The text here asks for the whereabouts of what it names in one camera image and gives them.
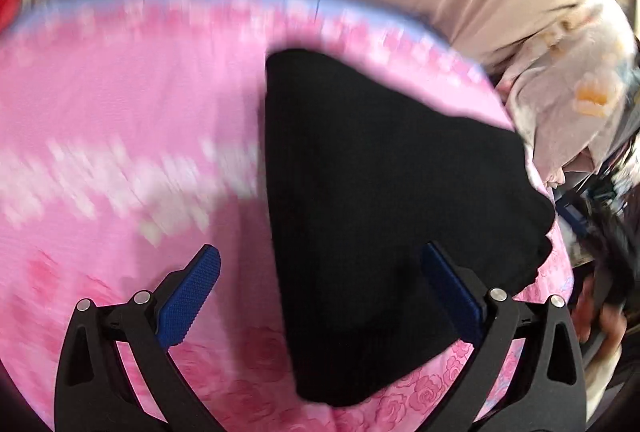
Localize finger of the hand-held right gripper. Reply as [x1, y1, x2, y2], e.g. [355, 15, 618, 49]
[556, 203, 591, 240]

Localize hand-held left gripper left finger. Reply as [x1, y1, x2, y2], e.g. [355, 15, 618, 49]
[54, 245, 222, 432]

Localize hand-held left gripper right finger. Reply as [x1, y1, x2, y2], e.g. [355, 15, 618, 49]
[421, 241, 589, 432]

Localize black pants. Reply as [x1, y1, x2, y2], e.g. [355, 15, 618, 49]
[263, 48, 556, 409]

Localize person's right hand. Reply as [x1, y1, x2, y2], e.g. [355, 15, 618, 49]
[572, 272, 630, 349]

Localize pale floral quilt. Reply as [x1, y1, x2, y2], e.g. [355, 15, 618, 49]
[495, 0, 640, 190]

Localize pink rose print bedsheet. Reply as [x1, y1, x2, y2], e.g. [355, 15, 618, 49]
[0, 0, 576, 432]

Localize cartoon face pillow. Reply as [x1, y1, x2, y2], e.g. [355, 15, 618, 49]
[0, 0, 25, 30]

